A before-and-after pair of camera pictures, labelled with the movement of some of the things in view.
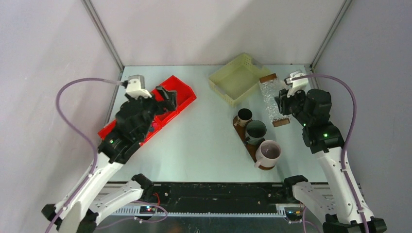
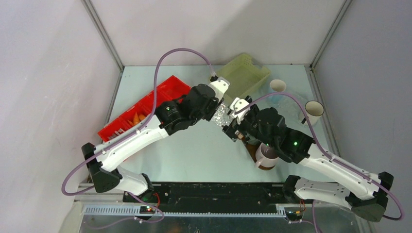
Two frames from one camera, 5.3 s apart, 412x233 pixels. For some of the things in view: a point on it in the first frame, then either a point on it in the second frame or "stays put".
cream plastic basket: x=239 y=79 stays put
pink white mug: x=267 y=153 stays put
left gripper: x=168 y=97 to x=214 y=103
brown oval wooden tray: x=252 y=147 stays put
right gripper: x=283 y=100 to x=230 y=131
